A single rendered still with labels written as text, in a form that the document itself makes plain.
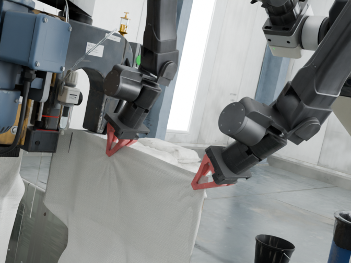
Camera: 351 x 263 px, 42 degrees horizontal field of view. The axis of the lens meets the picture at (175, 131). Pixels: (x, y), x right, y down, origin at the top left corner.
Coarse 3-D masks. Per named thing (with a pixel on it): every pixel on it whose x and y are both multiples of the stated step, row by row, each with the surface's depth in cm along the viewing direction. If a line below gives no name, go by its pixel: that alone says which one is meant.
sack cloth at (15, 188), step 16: (0, 160) 134; (16, 160) 131; (0, 176) 132; (16, 176) 131; (0, 192) 132; (16, 192) 136; (0, 208) 135; (16, 208) 140; (0, 224) 136; (0, 240) 139; (0, 256) 141
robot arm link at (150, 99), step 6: (144, 78) 100; (144, 84) 99; (150, 84) 101; (156, 84) 102; (144, 90) 100; (150, 90) 100; (156, 90) 101; (138, 96) 101; (144, 96) 100; (150, 96) 100; (156, 96) 101; (138, 102) 101; (144, 102) 101; (150, 102) 101; (144, 108) 102; (150, 108) 103
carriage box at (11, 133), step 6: (36, 12) 103; (42, 12) 104; (30, 102) 106; (18, 108) 105; (18, 114) 105; (18, 120) 106; (24, 120) 106; (12, 126) 105; (24, 126) 106; (6, 132) 104; (12, 132) 105; (24, 132) 107; (0, 138) 103; (6, 138) 104; (12, 138) 105; (24, 138) 107; (6, 144) 105; (18, 144) 107
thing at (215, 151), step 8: (232, 144) 82; (240, 144) 80; (208, 152) 81; (216, 152) 82; (224, 152) 82; (232, 152) 81; (240, 152) 80; (248, 152) 80; (216, 160) 80; (224, 160) 82; (232, 160) 81; (240, 160) 80; (248, 160) 80; (256, 160) 80; (224, 168) 81; (232, 168) 81; (240, 168) 81; (248, 168) 82; (224, 176) 79; (232, 176) 81; (240, 176) 83; (248, 176) 86
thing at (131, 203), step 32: (64, 160) 118; (96, 160) 111; (128, 160) 104; (160, 160) 97; (64, 192) 119; (96, 192) 111; (128, 192) 103; (160, 192) 94; (192, 192) 89; (96, 224) 110; (128, 224) 101; (160, 224) 94; (192, 224) 89; (64, 256) 107; (96, 256) 102; (128, 256) 98; (160, 256) 93
